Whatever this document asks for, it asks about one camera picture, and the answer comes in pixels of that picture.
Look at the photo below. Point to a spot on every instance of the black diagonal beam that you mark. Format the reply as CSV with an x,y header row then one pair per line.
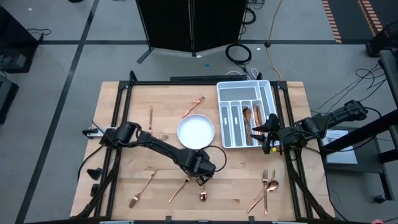
x,y
373,129

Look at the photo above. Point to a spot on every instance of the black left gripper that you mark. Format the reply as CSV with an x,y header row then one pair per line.
x,y
200,165

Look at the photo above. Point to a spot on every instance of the white paper sheet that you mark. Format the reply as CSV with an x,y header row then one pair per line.
x,y
342,155

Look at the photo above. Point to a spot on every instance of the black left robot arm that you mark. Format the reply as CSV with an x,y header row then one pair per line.
x,y
161,149

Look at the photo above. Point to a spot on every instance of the grey round post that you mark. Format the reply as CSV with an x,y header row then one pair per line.
x,y
388,71

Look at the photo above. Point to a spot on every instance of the white cutlery tray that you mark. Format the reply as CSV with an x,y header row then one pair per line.
x,y
237,93

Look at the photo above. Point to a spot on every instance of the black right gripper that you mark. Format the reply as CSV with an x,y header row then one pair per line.
x,y
283,137

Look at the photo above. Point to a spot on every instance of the small black cabinet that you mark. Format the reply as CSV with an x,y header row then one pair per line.
x,y
6,99

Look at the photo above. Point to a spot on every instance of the long black bar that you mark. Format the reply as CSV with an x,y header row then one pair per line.
x,y
208,78

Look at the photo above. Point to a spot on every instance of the large black cabinet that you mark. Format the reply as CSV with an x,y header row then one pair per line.
x,y
15,37

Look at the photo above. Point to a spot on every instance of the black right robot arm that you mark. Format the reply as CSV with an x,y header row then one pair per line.
x,y
326,119

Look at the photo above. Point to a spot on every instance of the black folding screen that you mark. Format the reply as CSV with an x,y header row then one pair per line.
x,y
168,25

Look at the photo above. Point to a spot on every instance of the white round plate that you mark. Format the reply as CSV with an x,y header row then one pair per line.
x,y
196,131

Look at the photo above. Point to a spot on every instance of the black frame foot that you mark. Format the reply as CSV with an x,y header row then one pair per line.
x,y
94,189
94,174

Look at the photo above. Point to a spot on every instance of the black caster wheel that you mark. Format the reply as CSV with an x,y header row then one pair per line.
x,y
380,199

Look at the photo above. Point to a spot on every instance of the black crate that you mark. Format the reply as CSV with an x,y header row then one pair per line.
x,y
384,40

